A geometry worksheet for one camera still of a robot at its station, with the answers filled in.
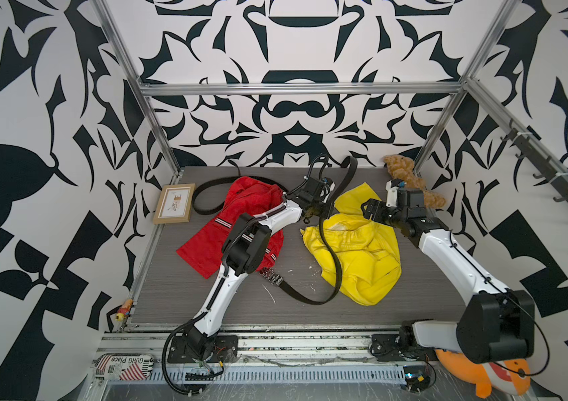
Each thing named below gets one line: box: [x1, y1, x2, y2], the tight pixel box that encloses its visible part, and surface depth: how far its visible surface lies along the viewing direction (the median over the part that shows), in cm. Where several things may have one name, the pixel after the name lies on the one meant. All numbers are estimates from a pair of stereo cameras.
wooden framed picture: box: [152, 182, 196, 225], surface depth 108 cm
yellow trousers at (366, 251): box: [300, 182, 402, 307], surface depth 87 cm
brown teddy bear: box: [381, 154, 447, 209], surface depth 109 cm
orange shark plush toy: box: [435, 349, 532, 399], surface depth 65 cm
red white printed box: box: [94, 353, 155, 381], surface depth 71 cm
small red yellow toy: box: [115, 299, 134, 322], surface depth 85 cm
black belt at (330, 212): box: [260, 153, 360, 307], surface depth 86 cm
